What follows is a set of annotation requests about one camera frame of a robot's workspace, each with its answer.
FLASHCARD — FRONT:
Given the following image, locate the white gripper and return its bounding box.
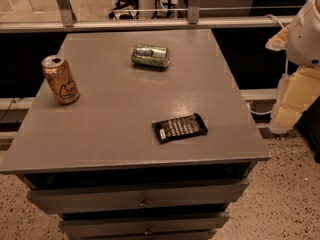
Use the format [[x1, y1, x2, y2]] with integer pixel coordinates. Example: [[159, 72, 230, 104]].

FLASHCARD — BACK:
[[265, 0, 320, 134]]

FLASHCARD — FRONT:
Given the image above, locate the green soda can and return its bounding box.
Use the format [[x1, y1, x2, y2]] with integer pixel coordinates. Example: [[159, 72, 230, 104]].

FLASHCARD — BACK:
[[131, 44, 170, 68]]

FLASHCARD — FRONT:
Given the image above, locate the orange LaCroix can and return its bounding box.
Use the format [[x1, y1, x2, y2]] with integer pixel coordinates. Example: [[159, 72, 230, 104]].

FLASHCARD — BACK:
[[41, 55, 80, 105]]

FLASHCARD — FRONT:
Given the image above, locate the black snack bar wrapper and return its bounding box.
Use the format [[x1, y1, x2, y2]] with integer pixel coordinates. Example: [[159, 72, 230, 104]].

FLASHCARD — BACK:
[[152, 113, 208, 144]]

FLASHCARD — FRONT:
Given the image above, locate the top grey drawer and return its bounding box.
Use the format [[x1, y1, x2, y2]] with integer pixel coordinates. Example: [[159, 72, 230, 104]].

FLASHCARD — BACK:
[[27, 178, 249, 214]]

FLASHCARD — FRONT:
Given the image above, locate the grey drawer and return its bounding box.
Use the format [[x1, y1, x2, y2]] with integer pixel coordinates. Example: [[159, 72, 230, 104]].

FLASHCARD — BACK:
[[61, 212, 229, 238], [27, 178, 249, 214]]

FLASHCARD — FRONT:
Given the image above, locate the black office chair base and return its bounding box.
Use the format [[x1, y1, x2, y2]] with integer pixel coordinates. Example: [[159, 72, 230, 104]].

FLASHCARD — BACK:
[[109, 0, 178, 20]]

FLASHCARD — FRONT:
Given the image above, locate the top drawer knob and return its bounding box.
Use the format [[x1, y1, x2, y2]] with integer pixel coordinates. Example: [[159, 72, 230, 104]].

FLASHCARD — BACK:
[[138, 198, 149, 208]]

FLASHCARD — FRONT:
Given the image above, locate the drawer knob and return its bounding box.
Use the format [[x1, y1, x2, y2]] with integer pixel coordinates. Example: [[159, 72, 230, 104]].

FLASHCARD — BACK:
[[138, 198, 149, 208], [143, 227, 153, 236]]

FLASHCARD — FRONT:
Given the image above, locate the grey drawer cabinet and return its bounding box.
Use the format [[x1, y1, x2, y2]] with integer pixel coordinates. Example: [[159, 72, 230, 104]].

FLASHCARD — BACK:
[[0, 30, 269, 240]]

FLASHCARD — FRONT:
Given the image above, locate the metal railing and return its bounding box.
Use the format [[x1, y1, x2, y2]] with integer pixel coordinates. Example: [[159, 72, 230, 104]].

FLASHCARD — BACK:
[[0, 0, 306, 33]]

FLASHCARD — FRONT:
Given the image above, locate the white cable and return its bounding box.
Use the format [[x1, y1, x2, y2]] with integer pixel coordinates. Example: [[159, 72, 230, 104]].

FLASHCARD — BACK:
[[248, 13, 290, 116]]

